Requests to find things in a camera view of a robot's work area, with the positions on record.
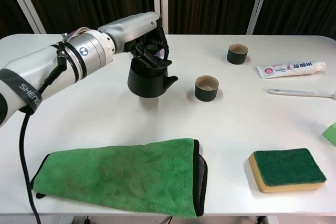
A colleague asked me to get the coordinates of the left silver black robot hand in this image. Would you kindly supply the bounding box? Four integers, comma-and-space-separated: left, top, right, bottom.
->
97, 11, 173, 69

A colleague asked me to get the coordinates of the black teapot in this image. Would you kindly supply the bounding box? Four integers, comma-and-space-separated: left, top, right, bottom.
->
127, 40, 179, 99

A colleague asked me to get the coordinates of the dark green cup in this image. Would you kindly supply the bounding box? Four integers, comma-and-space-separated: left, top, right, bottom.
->
227, 43, 249, 65
194, 75, 219, 102

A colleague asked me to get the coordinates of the green towel black trim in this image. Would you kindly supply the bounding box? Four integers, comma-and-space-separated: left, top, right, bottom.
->
29, 137, 208, 219

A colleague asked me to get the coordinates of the white toothpaste tube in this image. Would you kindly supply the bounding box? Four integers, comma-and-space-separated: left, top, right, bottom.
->
256, 60, 327, 79

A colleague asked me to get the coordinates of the white toothbrush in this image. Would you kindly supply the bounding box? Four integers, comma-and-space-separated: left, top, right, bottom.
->
267, 88, 336, 100

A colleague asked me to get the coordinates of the green yellow sponge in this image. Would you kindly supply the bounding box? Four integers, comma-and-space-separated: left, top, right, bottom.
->
248, 147, 328, 194

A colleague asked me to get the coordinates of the light green block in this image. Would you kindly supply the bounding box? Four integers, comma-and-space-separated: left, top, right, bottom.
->
321, 122, 336, 146

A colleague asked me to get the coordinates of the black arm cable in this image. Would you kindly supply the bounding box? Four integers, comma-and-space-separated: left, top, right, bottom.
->
19, 48, 68, 224

